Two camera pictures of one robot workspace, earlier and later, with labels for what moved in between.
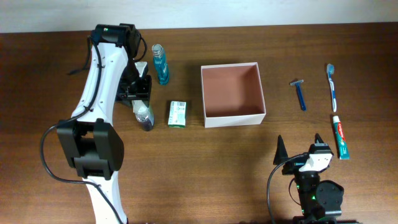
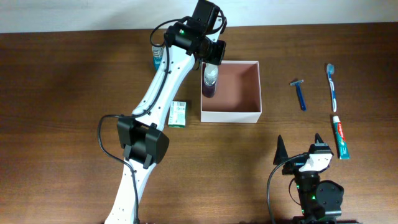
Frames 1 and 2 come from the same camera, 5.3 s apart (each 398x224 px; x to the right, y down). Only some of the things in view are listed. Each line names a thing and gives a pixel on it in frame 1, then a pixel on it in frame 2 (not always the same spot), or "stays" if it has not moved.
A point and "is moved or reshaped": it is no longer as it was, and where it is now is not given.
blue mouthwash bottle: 161,63 stays
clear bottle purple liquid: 143,114 is moved or reshaped
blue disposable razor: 298,83 stays
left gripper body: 133,86 to 214,51
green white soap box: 177,114 stays
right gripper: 281,153 stays
